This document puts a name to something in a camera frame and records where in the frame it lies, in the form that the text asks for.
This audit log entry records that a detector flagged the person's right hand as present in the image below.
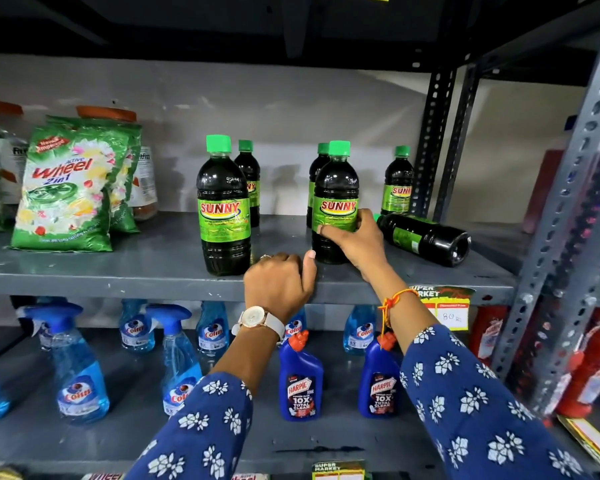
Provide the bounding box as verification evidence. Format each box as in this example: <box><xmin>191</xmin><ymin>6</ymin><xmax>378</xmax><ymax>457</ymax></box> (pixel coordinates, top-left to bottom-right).
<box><xmin>317</xmin><ymin>209</ymin><xmax>389</xmax><ymax>283</ymax></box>

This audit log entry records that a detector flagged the person's left hand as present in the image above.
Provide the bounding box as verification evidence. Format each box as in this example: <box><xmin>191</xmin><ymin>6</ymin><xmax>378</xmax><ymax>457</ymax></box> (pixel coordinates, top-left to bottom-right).
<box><xmin>243</xmin><ymin>250</ymin><xmax>318</xmax><ymax>321</ymax></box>

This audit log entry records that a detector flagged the dark green-capped cleaner bottle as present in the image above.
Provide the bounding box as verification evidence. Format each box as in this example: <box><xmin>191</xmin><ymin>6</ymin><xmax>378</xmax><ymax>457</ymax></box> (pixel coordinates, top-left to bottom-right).
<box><xmin>311</xmin><ymin>140</ymin><xmax>361</xmax><ymax>265</ymax></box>

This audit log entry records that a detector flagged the person's left forearm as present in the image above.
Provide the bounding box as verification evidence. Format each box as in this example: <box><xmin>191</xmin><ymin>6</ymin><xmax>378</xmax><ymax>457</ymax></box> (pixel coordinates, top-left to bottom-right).
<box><xmin>125</xmin><ymin>322</ymin><xmax>282</xmax><ymax>480</ymax></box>

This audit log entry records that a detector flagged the person's right forearm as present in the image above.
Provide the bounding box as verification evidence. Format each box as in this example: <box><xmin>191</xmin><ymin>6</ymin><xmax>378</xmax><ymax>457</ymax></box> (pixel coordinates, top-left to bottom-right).
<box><xmin>365</xmin><ymin>265</ymin><xmax>591</xmax><ymax>480</ymax></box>

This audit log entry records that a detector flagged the white wristwatch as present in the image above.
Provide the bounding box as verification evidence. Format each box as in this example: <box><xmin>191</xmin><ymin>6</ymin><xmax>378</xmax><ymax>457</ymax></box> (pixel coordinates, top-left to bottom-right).
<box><xmin>231</xmin><ymin>306</ymin><xmax>287</xmax><ymax>343</ymax></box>

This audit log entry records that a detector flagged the group of dark liquid bottles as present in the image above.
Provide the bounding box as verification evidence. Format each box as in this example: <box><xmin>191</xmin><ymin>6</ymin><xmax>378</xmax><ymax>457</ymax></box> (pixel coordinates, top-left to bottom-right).
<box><xmin>196</xmin><ymin>135</ymin><xmax>472</xmax><ymax>277</ymax></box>

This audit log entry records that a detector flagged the blue toilet cleaner bottle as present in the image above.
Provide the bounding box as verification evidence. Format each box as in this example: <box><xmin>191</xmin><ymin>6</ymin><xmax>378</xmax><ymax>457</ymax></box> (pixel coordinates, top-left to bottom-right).
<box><xmin>358</xmin><ymin>332</ymin><xmax>402</xmax><ymax>419</ymax></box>
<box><xmin>278</xmin><ymin>330</ymin><xmax>325</xmax><ymax>422</ymax></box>

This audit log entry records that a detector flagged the black perforated shelf upright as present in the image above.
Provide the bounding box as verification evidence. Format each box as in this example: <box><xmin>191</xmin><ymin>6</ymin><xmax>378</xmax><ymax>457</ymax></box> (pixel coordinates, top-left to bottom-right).
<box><xmin>432</xmin><ymin>67</ymin><xmax>482</xmax><ymax>223</ymax></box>
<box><xmin>410</xmin><ymin>69</ymin><xmax>457</xmax><ymax>218</ymax></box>

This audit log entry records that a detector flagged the yellow shelf price tag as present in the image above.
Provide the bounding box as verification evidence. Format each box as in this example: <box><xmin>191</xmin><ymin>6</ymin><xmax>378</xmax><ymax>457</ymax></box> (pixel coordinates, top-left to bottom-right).
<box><xmin>557</xmin><ymin>415</ymin><xmax>600</xmax><ymax>470</ymax></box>
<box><xmin>312</xmin><ymin>461</ymin><xmax>366</xmax><ymax>480</ymax></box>
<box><xmin>410</xmin><ymin>285</ymin><xmax>476</xmax><ymax>331</ymax></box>

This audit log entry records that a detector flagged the grey metal shelf board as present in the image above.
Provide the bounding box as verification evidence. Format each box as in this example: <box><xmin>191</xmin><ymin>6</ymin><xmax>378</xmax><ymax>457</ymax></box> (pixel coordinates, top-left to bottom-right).
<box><xmin>0</xmin><ymin>327</ymin><xmax>600</xmax><ymax>475</ymax></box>
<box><xmin>0</xmin><ymin>212</ymin><xmax>518</xmax><ymax>306</ymax></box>

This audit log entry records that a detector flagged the red toilet cleaner bottle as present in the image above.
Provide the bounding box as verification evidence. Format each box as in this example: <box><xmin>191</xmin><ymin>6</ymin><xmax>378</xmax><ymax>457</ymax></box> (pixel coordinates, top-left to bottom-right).
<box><xmin>555</xmin><ymin>317</ymin><xmax>600</xmax><ymax>419</ymax></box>
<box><xmin>469</xmin><ymin>306</ymin><xmax>509</xmax><ymax>365</ymax></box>

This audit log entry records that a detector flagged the red container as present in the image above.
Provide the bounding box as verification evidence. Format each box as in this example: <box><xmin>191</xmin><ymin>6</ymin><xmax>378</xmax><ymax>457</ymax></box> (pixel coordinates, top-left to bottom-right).
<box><xmin>522</xmin><ymin>150</ymin><xmax>565</xmax><ymax>234</ymax></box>

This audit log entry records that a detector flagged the grey perforated shelf upright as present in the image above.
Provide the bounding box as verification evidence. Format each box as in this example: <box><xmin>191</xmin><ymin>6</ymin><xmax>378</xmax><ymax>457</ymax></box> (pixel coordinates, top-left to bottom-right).
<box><xmin>490</xmin><ymin>0</ymin><xmax>600</xmax><ymax>416</ymax></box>

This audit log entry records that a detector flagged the row of blue spray bottles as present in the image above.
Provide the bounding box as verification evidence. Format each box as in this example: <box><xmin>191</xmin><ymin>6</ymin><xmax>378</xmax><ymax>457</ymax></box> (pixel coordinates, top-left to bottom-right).
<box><xmin>0</xmin><ymin>296</ymin><xmax>378</xmax><ymax>425</ymax></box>

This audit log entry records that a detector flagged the dark metal shelf board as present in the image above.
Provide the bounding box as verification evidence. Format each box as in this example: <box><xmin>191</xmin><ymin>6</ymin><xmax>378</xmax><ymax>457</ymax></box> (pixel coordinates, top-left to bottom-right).
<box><xmin>0</xmin><ymin>0</ymin><xmax>600</xmax><ymax>73</ymax></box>

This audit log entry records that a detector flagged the orange thread bracelet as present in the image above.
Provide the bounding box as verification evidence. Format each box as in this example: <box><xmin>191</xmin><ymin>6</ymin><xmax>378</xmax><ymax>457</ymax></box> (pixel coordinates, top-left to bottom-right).
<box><xmin>378</xmin><ymin>288</ymin><xmax>420</xmax><ymax>338</ymax></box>

